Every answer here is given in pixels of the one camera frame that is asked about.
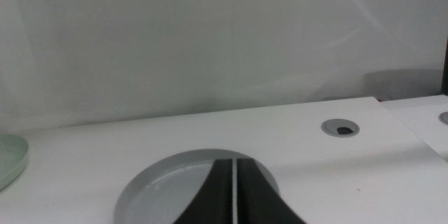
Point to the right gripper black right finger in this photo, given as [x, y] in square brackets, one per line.
[255, 196]

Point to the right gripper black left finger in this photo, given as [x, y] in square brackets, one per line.
[217, 196]

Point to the white backdrop curtain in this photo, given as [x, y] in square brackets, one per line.
[210, 42]

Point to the green plate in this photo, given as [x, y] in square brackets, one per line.
[10, 157]

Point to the grey plate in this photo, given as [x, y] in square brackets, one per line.
[157, 189]

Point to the dark upright post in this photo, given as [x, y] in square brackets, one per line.
[445, 70]

